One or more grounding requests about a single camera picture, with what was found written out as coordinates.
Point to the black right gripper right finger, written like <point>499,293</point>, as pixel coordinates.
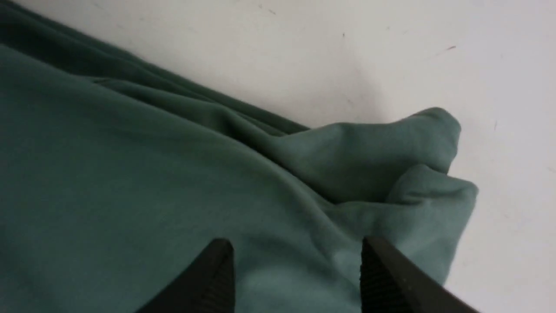
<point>391,283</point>

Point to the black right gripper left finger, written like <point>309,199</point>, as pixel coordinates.
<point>207,285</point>

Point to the green long-sleeve top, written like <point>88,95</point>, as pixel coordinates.
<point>115,174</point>

